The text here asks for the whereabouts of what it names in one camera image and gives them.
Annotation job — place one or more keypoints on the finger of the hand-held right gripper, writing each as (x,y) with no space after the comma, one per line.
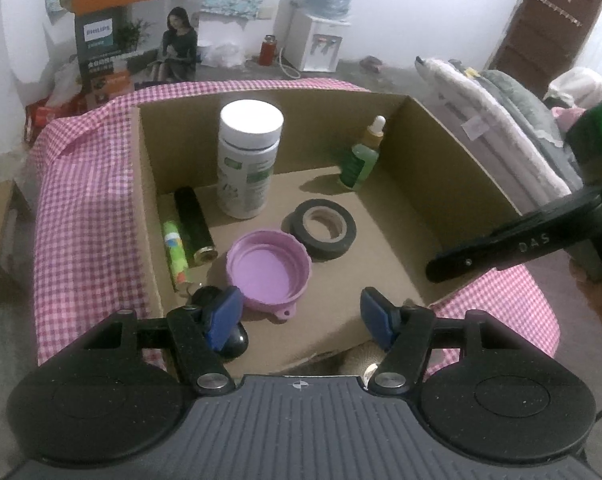
(506,250)

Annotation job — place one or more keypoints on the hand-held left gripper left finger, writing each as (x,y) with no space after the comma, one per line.
(223,315)

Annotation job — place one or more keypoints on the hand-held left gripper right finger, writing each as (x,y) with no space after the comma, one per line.
(378,317)

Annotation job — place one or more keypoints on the black oval case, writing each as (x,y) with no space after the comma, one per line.
(237,342)

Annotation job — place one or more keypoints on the purple collapsible bowl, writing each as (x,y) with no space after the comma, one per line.
(266,275)

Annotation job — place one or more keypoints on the green patterned lip balm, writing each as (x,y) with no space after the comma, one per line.
(176,255)

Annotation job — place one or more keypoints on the black tape roll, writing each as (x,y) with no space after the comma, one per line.
(326,247)

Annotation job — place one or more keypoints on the black cylindrical tube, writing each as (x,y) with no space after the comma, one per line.
(193,225)

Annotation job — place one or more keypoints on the brown cardboard box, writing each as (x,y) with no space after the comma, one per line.
(381,220)

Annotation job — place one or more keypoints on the white supplement bottle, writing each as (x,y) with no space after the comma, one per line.
(246,170)

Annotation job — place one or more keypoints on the green dropper bottle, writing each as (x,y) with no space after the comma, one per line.
(358,165)

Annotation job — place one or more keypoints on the pink cloth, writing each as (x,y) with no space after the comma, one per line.
(568,115)

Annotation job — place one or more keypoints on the white pillow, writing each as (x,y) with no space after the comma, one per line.
(576,85)

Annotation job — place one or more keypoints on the grey blanket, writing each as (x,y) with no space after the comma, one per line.
(526,105)

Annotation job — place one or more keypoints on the folded blankets pile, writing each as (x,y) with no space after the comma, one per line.
(486,115)

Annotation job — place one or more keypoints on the brown wooden door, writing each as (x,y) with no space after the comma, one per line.
(541,45)

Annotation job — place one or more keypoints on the pink checked tablecloth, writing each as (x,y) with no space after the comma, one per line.
(81,210)

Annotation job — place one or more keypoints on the dark slipper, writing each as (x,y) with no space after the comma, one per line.
(372,63)

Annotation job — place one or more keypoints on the brown cardboard piece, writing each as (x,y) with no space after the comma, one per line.
(1,225)

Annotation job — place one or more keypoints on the white plastic bag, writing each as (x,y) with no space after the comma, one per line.
(226,55)

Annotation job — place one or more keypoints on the red shoe box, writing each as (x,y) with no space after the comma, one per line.
(46,117)

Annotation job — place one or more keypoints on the white water dispenser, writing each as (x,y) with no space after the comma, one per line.
(306,40)

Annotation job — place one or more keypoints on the white curtain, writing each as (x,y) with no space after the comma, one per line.
(6,110)

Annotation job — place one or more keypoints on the door hook rail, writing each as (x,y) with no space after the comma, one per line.
(556,7)

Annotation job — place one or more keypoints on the white wall socket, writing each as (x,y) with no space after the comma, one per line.
(266,13)

